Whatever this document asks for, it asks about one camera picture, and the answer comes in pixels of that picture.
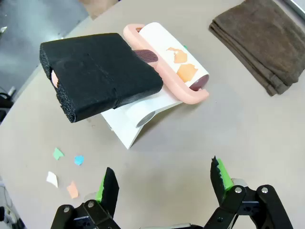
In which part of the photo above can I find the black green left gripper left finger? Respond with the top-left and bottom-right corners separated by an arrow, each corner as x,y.
50,167 -> 127,229

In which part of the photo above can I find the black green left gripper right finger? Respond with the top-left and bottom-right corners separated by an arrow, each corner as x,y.
202,156 -> 294,229

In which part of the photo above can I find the brown towel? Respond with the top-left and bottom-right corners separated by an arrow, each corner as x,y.
208,0 -> 305,97

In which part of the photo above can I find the salmon paper scrap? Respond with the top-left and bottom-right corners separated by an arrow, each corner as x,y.
66,180 -> 79,199

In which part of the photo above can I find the white paper scrap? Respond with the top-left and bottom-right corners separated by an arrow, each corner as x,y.
46,171 -> 59,188

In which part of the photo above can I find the white lint roller stand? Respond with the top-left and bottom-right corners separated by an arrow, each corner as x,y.
100,90 -> 184,150

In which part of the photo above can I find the pink lint roller black foam grip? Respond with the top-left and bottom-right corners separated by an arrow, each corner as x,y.
39,21 -> 210,124

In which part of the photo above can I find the black equipment beside table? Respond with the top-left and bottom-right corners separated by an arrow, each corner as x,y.
0,85 -> 17,121

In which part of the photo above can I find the torn orange paper scrap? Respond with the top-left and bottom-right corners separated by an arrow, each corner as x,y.
177,63 -> 198,83
166,47 -> 188,64

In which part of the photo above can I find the white plastic tray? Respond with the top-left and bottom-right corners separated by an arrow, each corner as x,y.
287,0 -> 305,14

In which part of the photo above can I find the cable bundle on floor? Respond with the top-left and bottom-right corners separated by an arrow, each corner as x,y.
0,183 -> 26,229

